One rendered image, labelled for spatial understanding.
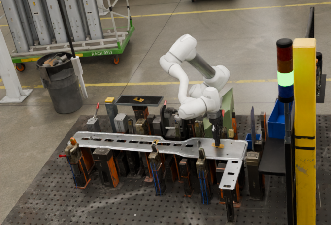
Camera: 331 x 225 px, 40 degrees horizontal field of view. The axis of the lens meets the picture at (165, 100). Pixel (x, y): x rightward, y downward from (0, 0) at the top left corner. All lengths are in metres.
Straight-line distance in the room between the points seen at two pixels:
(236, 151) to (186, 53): 0.80
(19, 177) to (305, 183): 3.46
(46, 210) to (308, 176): 1.92
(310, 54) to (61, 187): 2.27
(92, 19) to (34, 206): 4.33
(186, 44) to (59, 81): 2.87
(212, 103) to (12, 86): 4.38
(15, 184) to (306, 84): 3.68
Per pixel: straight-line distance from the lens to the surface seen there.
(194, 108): 2.92
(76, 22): 7.54
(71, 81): 6.00
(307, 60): 2.20
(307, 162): 2.52
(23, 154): 5.65
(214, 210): 3.20
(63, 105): 6.13
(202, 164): 3.04
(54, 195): 3.69
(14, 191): 5.13
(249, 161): 3.04
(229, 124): 3.77
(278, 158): 3.06
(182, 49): 3.37
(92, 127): 3.71
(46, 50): 7.59
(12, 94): 7.00
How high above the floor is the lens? 2.90
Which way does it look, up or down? 29 degrees down
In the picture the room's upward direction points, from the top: 10 degrees counter-clockwise
